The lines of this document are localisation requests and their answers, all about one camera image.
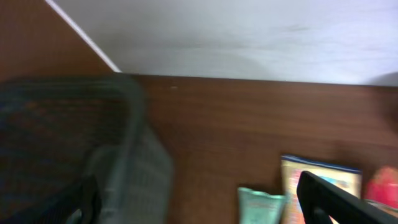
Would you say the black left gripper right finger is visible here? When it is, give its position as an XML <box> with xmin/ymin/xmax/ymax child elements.
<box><xmin>297</xmin><ymin>171</ymin><xmax>397</xmax><ymax>224</ymax></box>

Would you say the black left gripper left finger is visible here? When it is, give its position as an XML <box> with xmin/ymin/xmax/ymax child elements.
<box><xmin>1</xmin><ymin>175</ymin><xmax>102</xmax><ymax>224</ymax></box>

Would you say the beige snack bag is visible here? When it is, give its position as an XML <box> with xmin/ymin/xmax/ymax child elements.
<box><xmin>280</xmin><ymin>154</ymin><xmax>363</xmax><ymax>224</ymax></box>

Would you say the mint green wipes pack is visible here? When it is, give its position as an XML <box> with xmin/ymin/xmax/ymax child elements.
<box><xmin>238</xmin><ymin>187</ymin><xmax>286</xmax><ymax>224</ymax></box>

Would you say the orange spaghetti packet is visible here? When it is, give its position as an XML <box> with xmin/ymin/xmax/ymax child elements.
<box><xmin>364</xmin><ymin>166</ymin><xmax>397</xmax><ymax>217</ymax></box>

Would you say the grey plastic mesh basket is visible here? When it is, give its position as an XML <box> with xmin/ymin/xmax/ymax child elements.
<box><xmin>1</xmin><ymin>75</ymin><xmax>174</xmax><ymax>223</ymax></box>

